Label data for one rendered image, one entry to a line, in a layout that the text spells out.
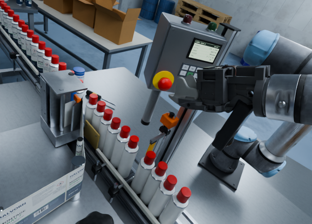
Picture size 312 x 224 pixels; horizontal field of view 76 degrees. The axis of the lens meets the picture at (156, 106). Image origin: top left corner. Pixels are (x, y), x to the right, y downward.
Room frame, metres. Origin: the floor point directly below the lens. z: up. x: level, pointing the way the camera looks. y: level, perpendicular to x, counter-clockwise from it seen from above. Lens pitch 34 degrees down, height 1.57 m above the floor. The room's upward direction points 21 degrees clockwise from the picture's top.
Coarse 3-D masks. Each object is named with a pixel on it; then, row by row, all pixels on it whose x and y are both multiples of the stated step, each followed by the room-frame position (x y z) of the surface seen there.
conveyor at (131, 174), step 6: (84, 138) 0.59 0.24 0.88; (90, 144) 0.57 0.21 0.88; (96, 156) 0.53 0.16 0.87; (102, 162) 0.51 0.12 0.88; (108, 168) 0.49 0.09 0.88; (132, 174) 0.50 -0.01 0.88; (126, 180) 0.47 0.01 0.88; (126, 192) 0.42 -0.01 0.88; (144, 216) 0.36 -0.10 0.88; (150, 222) 0.35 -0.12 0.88
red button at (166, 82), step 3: (162, 78) 0.48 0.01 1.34; (165, 78) 0.48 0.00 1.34; (168, 78) 0.48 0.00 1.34; (159, 81) 0.47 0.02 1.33; (162, 81) 0.47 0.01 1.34; (165, 81) 0.47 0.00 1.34; (168, 81) 0.47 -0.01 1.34; (159, 84) 0.47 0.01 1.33; (162, 84) 0.47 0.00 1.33; (165, 84) 0.47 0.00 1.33; (168, 84) 0.47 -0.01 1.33; (171, 84) 0.48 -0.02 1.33; (159, 87) 0.47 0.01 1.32; (162, 87) 0.47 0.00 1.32; (165, 87) 0.47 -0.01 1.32; (168, 87) 0.47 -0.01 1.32; (162, 90) 0.47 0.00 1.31; (165, 90) 0.47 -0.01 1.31
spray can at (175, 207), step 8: (176, 192) 0.38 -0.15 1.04; (184, 192) 0.36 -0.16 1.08; (176, 200) 0.35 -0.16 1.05; (184, 200) 0.35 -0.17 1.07; (168, 208) 0.35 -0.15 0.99; (176, 208) 0.34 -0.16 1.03; (184, 208) 0.35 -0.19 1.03; (160, 216) 0.36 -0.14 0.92; (168, 216) 0.34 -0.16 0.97; (176, 216) 0.34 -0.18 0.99
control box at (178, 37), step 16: (160, 16) 0.57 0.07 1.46; (176, 16) 0.58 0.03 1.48; (160, 32) 0.53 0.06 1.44; (176, 32) 0.49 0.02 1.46; (192, 32) 0.51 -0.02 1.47; (208, 32) 0.54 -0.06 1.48; (160, 48) 0.49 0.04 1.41; (176, 48) 0.50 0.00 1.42; (160, 64) 0.49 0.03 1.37; (176, 64) 0.50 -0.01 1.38; (192, 64) 0.52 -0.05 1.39; (208, 64) 0.54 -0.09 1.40
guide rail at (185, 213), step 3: (135, 159) 0.51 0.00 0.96; (138, 159) 0.52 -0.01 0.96; (138, 162) 0.50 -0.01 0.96; (183, 213) 0.38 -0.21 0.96; (186, 213) 0.38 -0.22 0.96; (186, 216) 0.37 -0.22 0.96; (189, 216) 0.37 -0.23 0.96; (189, 219) 0.36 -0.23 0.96; (192, 219) 0.36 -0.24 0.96; (189, 222) 0.36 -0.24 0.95; (192, 222) 0.36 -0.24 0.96; (195, 222) 0.36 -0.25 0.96
